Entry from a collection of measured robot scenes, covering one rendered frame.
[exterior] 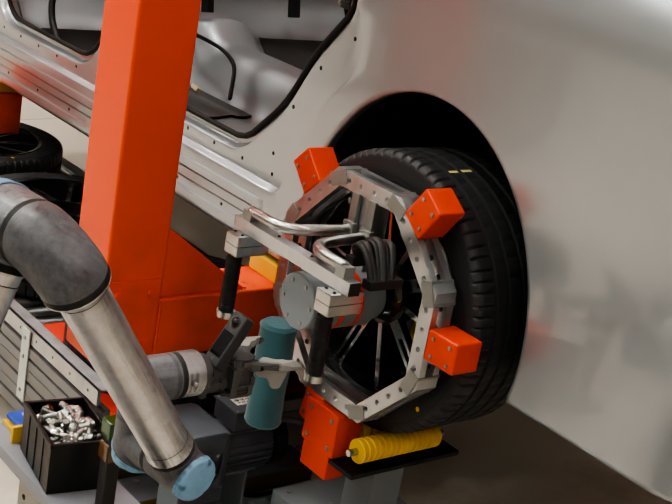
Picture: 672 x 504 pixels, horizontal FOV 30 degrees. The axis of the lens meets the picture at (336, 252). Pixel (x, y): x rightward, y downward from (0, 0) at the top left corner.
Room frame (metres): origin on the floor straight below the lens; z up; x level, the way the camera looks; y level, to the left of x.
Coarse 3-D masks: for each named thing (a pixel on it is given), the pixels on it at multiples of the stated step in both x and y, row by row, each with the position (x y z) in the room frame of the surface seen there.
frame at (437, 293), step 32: (320, 192) 2.79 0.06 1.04; (384, 192) 2.62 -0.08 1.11; (416, 256) 2.52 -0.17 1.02; (448, 288) 2.49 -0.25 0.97; (448, 320) 2.49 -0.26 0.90; (416, 352) 2.47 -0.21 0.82; (320, 384) 2.69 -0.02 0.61; (416, 384) 2.46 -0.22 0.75; (352, 416) 2.59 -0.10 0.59; (384, 416) 2.60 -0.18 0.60
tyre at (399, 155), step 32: (352, 160) 2.84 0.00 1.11; (384, 160) 2.76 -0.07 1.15; (416, 160) 2.70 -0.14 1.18; (448, 160) 2.75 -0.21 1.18; (480, 160) 2.81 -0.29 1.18; (416, 192) 2.67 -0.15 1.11; (480, 192) 2.67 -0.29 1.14; (480, 224) 2.59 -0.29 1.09; (512, 224) 2.64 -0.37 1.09; (448, 256) 2.57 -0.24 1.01; (480, 256) 2.53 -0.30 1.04; (512, 256) 2.59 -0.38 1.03; (480, 288) 2.50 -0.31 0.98; (512, 288) 2.55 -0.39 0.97; (480, 320) 2.48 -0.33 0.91; (512, 320) 2.55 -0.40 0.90; (480, 352) 2.49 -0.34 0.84; (512, 352) 2.55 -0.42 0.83; (448, 384) 2.50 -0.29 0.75; (480, 384) 2.52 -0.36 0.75; (416, 416) 2.56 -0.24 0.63; (448, 416) 2.54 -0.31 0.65; (480, 416) 2.68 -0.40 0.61
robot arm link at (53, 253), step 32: (32, 224) 1.78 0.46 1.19; (64, 224) 1.80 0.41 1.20; (32, 256) 1.76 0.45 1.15; (64, 256) 1.77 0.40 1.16; (96, 256) 1.81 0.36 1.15; (64, 288) 1.76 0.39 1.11; (96, 288) 1.79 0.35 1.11; (96, 320) 1.81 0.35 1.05; (96, 352) 1.84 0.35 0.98; (128, 352) 1.87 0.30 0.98; (128, 384) 1.88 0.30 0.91; (160, 384) 1.95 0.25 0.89; (128, 416) 1.92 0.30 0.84; (160, 416) 1.93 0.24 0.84; (160, 448) 1.95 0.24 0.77; (192, 448) 2.00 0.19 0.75; (160, 480) 2.00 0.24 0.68; (192, 480) 1.99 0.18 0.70
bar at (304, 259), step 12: (240, 216) 2.68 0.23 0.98; (240, 228) 2.67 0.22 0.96; (252, 228) 2.64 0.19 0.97; (264, 228) 2.63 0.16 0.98; (264, 240) 2.60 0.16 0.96; (276, 240) 2.57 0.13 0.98; (288, 240) 2.58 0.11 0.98; (276, 252) 2.57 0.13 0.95; (288, 252) 2.54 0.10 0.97; (300, 252) 2.51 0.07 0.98; (300, 264) 2.50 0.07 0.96; (312, 264) 2.47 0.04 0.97; (324, 264) 2.47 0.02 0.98; (324, 276) 2.44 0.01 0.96; (336, 276) 2.41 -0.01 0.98; (336, 288) 2.41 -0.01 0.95; (348, 288) 2.38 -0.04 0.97
